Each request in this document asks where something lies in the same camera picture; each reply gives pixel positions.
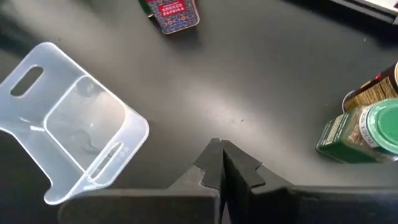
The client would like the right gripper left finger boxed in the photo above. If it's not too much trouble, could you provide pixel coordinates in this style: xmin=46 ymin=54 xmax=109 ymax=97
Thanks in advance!
xmin=58 ymin=138 xmax=224 ymax=224

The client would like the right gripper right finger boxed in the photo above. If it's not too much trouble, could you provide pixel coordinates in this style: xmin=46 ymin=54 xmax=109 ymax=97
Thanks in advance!
xmin=222 ymin=139 xmax=398 ymax=224

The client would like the green-lid spice jar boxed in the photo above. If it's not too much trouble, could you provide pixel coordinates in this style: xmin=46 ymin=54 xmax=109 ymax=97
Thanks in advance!
xmin=138 ymin=0 xmax=154 ymax=17
xmin=314 ymin=98 xmax=398 ymax=164

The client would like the red-lid smoked paprika tin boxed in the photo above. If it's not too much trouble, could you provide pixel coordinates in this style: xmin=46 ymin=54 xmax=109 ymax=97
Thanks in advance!
xmin=146 ymin=0 xmax=200 ymax=35

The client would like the clear plastic bin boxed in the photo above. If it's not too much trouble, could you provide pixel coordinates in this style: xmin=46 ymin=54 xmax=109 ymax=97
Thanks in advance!
xmin=0 ymin=42 xmax=150 ymax=206

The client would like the yellow-lid spice bottle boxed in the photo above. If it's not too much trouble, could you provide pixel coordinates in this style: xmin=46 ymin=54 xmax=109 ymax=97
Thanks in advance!
xmin=341 ymin=62 xmax=398 ymax=113

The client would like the black aluminium table frame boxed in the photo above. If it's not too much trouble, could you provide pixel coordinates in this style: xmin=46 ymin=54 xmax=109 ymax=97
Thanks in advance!
xmin=329 ymin=0 xmax=398 ymax=26

